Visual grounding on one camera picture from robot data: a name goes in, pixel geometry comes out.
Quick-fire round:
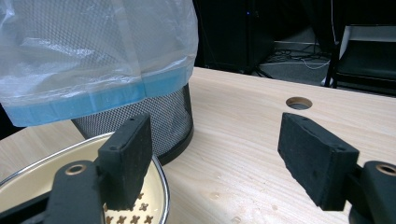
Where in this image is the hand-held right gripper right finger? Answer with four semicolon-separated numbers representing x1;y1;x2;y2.
276;112;361;212

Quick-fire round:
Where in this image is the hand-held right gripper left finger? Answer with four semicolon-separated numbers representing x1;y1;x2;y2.
97;113;154;212

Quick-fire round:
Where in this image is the black mesh trash bin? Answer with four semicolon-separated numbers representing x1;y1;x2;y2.
71;82;195;167

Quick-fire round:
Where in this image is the cream strainer container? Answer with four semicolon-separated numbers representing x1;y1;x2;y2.
0;132;171;224

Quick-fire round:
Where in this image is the translucent blue trash bag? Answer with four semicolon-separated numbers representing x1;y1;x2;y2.
0;0;200;128

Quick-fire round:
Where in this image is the black folding chair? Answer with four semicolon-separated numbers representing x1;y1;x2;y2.
328;38;396;97

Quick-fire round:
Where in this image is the black cabinet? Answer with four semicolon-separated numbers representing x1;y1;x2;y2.
192;0;276;76

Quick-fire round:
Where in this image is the white floor cable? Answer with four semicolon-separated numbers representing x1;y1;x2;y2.
299;57;332;71

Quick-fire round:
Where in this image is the bundle of black floor cables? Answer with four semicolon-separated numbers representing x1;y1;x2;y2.
263;46;325;64

